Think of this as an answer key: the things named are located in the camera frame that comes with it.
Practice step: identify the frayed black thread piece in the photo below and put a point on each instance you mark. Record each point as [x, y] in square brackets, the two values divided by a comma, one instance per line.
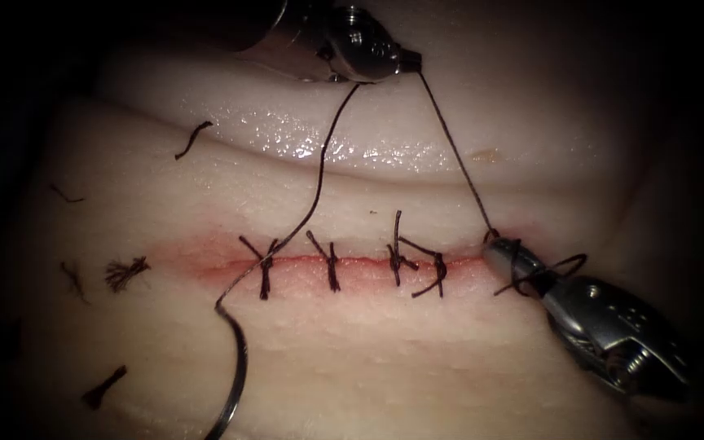
[124, 273]

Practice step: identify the curved steel needle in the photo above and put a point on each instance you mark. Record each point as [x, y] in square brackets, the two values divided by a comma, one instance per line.
[243, 366]

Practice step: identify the short black thread piece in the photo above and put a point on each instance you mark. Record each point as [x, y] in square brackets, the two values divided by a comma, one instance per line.
[190, 142]
[102, 389]

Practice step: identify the left arm needle driver jaw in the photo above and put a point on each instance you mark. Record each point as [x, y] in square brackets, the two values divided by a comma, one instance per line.
[410, 61]

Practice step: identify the left arm needle driver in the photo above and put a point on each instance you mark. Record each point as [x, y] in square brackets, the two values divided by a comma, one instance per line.
[364, 46]

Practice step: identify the tissue pad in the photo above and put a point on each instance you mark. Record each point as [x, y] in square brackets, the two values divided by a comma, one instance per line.
[388, 354]

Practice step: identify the dark left arm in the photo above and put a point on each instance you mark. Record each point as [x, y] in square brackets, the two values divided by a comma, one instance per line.
[278, 43]

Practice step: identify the right arm needle driver jaw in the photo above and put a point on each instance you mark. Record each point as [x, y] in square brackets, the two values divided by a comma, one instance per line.
[511, 260]

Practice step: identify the right arm needle driver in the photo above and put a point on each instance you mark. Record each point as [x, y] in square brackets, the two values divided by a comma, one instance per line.
[615, 336]

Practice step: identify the black stitching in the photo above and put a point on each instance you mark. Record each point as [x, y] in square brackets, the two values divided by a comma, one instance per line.
[332, 272]

